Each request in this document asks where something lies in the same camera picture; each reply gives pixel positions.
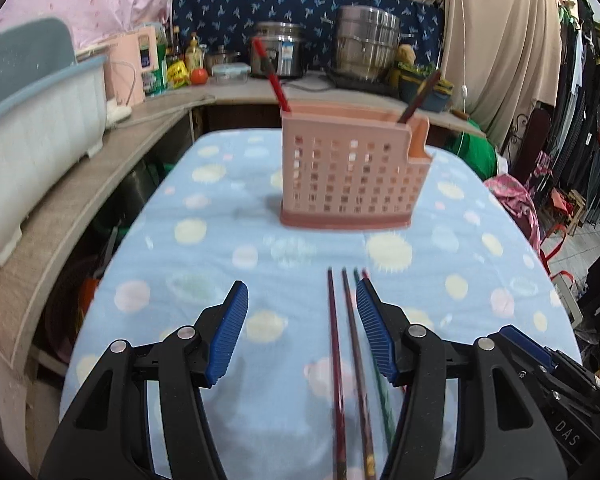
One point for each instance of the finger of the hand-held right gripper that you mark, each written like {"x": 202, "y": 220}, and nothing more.
{"x": 529, "y": 346}

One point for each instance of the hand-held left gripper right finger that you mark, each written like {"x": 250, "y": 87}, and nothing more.
{"x": 375, "y": 330}

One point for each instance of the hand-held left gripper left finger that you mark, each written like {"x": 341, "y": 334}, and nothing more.
{"x": 227, "y": 335}

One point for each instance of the brown chopstick gold band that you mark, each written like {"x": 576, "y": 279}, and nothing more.
{"x": 358, "y": 375}

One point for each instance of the dark maroon chopstick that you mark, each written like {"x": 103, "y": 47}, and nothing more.
{"x": 336, "y": 370}
{"x": 417, "y": 99}

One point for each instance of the green chopstick gold band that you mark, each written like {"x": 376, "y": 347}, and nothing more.
{"x": 384, "y": 405}

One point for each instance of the pink perforated utensil holder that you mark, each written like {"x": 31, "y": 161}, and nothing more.
{"x": 350, "y": 180}

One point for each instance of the red chopstick black band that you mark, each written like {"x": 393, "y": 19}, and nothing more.
{"x": 275, "y": 82}

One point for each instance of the white stool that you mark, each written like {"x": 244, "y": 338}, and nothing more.
{"x": 566, "y": 292}

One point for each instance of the blue polka dot tablecloth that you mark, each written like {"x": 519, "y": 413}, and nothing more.
{"x": 220, "y": 260}

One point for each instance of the red stool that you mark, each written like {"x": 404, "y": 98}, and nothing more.
{"x": 560, "y": 205}

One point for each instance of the pink bag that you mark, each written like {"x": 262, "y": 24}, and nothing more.
{"x": 512, "y": 200}

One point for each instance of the green cloth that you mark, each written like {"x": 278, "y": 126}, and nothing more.
{"x": 477, "y": 147}

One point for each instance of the dark metal chair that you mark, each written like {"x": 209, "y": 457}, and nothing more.
{"x": 535, "y": 130}

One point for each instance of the blue plant basin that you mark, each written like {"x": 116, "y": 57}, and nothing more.
{"x": 437, "y": 96}

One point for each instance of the row of hanging clothes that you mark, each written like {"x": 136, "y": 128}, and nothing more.
{"x": 595, "y": 110}

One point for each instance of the white power strip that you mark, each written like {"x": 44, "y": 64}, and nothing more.
{"x": 117, "y": 112}

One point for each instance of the black induction cooktop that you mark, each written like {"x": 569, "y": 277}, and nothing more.
{"x": 350, "y": 82}

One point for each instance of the red tomato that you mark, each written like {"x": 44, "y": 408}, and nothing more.
{"x": 199, "y": 76}

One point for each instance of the clear glass food container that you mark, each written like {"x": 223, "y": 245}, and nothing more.
{"x": 231, "y": 72}

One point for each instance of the green packet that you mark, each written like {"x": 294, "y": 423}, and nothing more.
{"x": 155, "y": 81}

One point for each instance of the yellow packet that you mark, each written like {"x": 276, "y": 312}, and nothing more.
{"x": 177, "y": 74}

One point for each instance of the white dish drainer grey lid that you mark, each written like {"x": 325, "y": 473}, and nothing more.
{"x": 30, "y": 150}

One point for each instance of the tan lumpy object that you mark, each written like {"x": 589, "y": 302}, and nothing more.
{"x": 405, "y": 55}

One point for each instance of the small lidded steel pot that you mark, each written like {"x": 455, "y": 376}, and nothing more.
{"x": 222, "y": 56}

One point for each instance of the pink appliance box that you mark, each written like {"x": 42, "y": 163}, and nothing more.
{"x": 125, "y": 75}

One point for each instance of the stainless steel steamer pot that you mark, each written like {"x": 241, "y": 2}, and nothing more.
{"x": 367, "y": 45}

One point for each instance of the yellow oil bottle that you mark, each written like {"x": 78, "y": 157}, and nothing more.
{"x": 195, "y": 51}

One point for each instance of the steel rice cooker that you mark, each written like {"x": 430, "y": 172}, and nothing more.
{"x": 290, "y": 55}

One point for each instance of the dark glass bottle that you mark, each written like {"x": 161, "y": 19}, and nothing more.
{"x": 176, "y": 42}

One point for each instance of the beige curtain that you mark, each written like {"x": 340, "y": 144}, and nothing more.
{"x": 500, "y": 50}

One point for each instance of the navy floral cloth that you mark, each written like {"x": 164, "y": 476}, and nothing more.
{"x": 220, "y": 15}

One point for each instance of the pink floral cloth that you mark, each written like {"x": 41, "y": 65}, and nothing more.
{"x": 80, "y": 0}

